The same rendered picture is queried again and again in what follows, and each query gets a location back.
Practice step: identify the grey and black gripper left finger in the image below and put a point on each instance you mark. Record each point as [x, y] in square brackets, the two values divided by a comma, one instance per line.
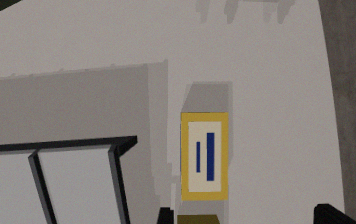
[166, 216]

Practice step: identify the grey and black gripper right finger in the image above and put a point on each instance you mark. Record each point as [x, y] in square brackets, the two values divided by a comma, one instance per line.
[327, 214]

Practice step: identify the yellow carton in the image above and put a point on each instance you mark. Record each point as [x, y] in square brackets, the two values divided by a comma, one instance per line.
[198, 219]
[204, 156]

